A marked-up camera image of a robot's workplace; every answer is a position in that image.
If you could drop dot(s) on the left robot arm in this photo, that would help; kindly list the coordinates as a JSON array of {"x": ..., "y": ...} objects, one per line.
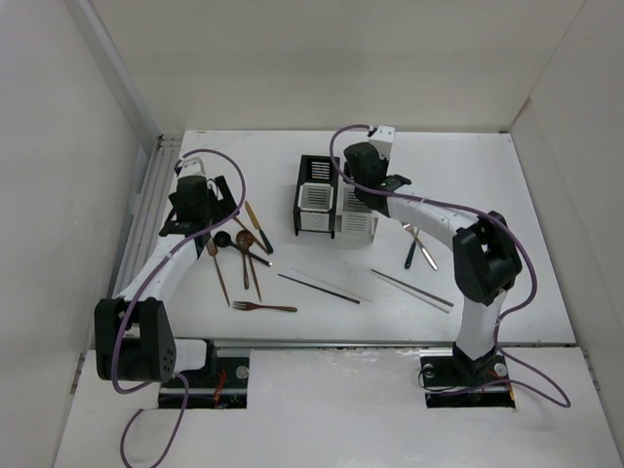
[{"x": 134, "y": 338}]

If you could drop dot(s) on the dark copper spoon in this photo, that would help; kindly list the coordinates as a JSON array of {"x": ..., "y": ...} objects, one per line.
[{"x": 245, "y": 273}]

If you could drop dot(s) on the dark brown fork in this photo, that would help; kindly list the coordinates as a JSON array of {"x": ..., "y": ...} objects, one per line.
[{"x": 250, "y": 306}]

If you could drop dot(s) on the gold knife green handle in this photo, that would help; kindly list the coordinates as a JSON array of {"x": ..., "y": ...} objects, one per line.
[{"x": 258, "y": 228}]

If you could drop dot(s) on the black spoon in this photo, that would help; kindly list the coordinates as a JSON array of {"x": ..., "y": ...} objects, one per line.
[{"x": 222, "y": 239}]

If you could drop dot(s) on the black chopstick left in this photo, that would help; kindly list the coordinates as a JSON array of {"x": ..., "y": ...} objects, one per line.
[{"x": 319, "y": 289}]

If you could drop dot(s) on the white utensil container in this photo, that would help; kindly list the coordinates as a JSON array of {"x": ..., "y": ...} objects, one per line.
[{"x": 354, "y": 220}]

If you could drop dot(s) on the black chopstick right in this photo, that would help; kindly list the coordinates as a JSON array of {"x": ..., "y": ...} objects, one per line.
[{"x": 410, "y": 287}]

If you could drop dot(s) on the gold fork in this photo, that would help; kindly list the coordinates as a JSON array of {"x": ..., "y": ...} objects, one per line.
[{"x": 428, "y": 257}]

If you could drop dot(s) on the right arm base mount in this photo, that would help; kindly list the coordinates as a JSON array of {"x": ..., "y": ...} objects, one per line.
[{"x": 450, "y": 382}]

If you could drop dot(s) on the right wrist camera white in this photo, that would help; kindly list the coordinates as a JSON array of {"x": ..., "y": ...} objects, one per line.
[{"x": 382, "y": 139}]

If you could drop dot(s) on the silver fork green handle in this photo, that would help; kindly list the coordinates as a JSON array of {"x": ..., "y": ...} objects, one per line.
[{"x": 409, "y": 259}]

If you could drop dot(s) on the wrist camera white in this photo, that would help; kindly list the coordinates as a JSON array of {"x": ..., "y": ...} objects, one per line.
[
  {"x": 382, "y": 139},
  {"x": 191, "y": 166}
]

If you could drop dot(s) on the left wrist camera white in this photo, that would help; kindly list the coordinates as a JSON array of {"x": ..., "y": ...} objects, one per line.
[{"x": 191, "y": 166}]

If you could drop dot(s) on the copper fork long handle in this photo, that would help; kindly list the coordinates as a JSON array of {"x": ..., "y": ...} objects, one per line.
[{"x": 212, "y": 251}]

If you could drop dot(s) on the black utensil container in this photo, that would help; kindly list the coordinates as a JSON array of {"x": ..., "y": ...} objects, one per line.
[{"x": 315, "y": 199}]

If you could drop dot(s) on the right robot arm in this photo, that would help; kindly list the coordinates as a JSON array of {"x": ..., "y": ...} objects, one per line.
[{"x": 485, "y": 260}]

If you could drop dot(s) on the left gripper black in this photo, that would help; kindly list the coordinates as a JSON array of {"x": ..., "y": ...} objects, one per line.
[{"x": 221, "y": 213}]

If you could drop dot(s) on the black chopstick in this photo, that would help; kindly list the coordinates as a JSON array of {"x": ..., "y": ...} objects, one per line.
[
  {"x": 410, "y": 287},
  {"x": 319, "y": 289}
]

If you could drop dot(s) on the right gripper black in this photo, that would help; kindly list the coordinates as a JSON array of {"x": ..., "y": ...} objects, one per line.
[{"x": 385, "y": 163}]

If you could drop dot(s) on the aluminium rail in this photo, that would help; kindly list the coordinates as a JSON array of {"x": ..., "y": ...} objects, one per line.
[
  {"x": 146, "y": 212},
  {"x": 523, "y": 351}
]

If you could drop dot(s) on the aluminium rail front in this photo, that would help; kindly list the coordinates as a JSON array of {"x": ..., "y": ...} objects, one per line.
[{"x": 523, "y": 351}]

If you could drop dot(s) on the aluminium rail left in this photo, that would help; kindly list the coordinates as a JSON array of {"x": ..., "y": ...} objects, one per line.
[{"x": 146, "y": 212}]

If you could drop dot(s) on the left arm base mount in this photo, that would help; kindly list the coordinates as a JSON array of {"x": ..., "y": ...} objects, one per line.
[{"x": 221, "y": 383}]

